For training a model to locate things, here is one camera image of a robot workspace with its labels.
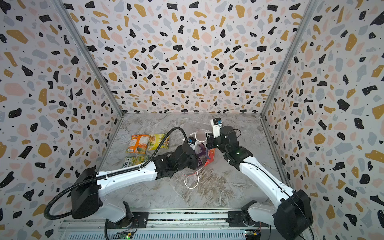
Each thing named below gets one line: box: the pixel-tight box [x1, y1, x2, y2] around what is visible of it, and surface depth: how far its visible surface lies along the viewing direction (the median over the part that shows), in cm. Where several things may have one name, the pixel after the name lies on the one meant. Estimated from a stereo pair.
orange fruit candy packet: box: [126, 134, 149, 154], surface depth 101 cm
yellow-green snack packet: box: [148, 133, 170, 151], surface depth 102 cm
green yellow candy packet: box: [123, 155, 150, 168], surface depth 94 cm
